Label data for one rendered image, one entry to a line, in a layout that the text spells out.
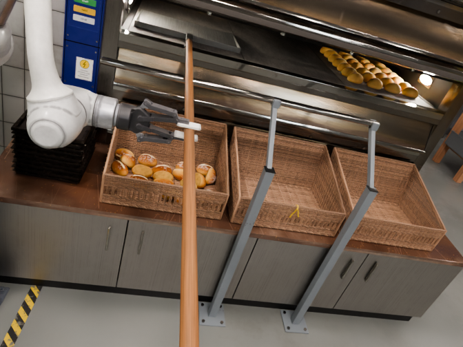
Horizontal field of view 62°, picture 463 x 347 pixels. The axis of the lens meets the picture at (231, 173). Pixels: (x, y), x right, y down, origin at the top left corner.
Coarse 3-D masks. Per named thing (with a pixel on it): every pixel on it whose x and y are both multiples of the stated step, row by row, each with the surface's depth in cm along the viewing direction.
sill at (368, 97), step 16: (128, 32) 178; (160, 48) 181; (176, 48) 182; (192, 48) 186; (224, 64) 188; (240, 64) 189; (256, 64) 194; (288, 80) 196; (304, 80) 197; (320, 80) 204; (352, 96) 206; (368, 96) 207; (384, 96) 213; (416, 112) 215; (432, 112) 216
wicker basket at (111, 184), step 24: (120, 144) 197; (144, 144) 199; (168, 144) 202; (216, 144) 206; (216, 168) 205; (120, 192) 175; (144, 192) 166; (168, 192) 168; (216, 192) 171; (216, 216) 178
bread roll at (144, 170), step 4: (132, 168) 185; (136, 168) 185; (140, 168) 185; (144, 168) 185; (148, 168) 186; (132, 172) 185; (136, 172) 185; (140, 172) 185; (144, 172) 185; (148, 172) 186; (152, 172) 187; (148, 176) 186
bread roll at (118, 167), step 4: (116, 160) 186; (112, 164) 185; (116, 164) 183; (120, 164) 183; (124, 164) 184; (112, 168) 184; (116, 168) 183; (120, 168) 182; (124, 168) 183; (116, 172) 183; (120, 172) 182; (124, 172) 183
